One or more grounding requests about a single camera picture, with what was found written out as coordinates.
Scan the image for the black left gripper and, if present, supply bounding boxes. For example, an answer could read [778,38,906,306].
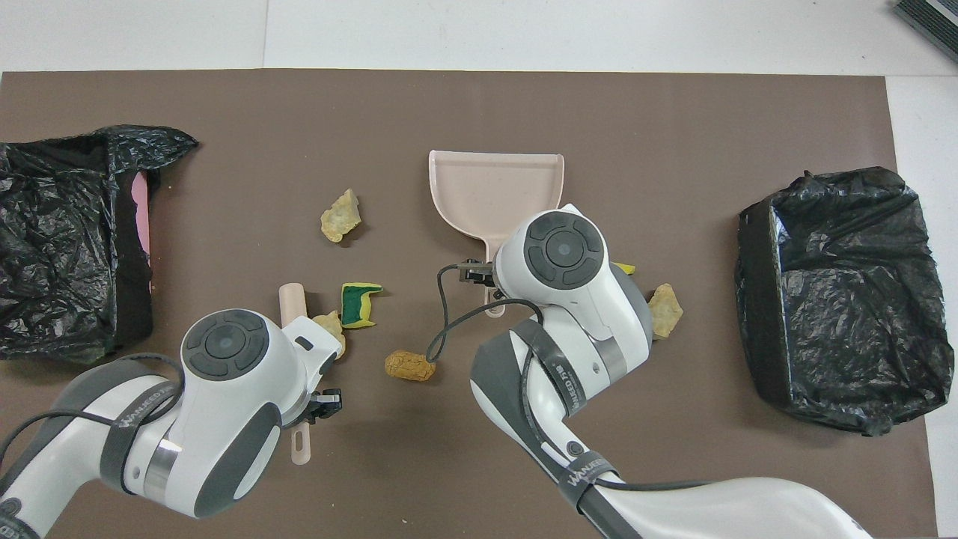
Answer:
[303,387,344,424]

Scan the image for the brown table mat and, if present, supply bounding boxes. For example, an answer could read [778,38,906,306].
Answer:
[0,70,938,539]

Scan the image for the black bag lined bin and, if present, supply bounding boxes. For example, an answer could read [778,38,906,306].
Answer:
[735,166,957,437]

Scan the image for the dark grey ribbed device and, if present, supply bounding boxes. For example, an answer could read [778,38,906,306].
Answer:
[892,0,958,64]

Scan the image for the round beige sponge piece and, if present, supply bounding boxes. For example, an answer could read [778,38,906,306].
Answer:
[312,311,347,360]

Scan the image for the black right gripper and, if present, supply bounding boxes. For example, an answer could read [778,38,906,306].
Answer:
[458,259,501,290]

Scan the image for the beige plastic dustpan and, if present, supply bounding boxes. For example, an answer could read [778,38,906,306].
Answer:
[428,150,565,318]

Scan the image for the pink bin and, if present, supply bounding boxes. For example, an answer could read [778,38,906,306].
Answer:
[131,171,155,285]

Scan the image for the angular beige sponge piece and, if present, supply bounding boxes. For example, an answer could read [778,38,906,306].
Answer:
[647,283,684,340]

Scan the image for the golden brown sponge piece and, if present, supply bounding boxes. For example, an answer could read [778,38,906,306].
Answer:
[384,350,437,383]

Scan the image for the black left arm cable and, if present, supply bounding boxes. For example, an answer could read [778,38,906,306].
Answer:
[0,352,186,480]

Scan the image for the black trash bag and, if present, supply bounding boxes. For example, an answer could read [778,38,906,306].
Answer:
[0,125,200,365]

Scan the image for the ridged beige orange sponge piece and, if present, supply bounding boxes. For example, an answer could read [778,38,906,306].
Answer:
[320,188,363,244]

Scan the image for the green yellow sponge piece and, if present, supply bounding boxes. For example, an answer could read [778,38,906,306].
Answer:
[339,281,384,330]

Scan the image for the beige hand brush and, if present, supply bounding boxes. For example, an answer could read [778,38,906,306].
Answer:
[278,282,312,466]

